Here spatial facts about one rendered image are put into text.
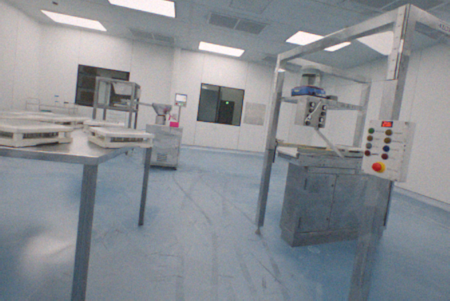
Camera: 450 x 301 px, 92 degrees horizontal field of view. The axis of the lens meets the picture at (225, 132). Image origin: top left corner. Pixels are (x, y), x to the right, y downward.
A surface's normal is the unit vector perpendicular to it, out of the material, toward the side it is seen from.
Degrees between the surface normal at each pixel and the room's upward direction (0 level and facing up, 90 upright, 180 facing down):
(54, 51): 90
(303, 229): 90
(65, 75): 90
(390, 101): 90
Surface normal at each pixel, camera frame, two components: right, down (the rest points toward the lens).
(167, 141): 0.21, 0.06
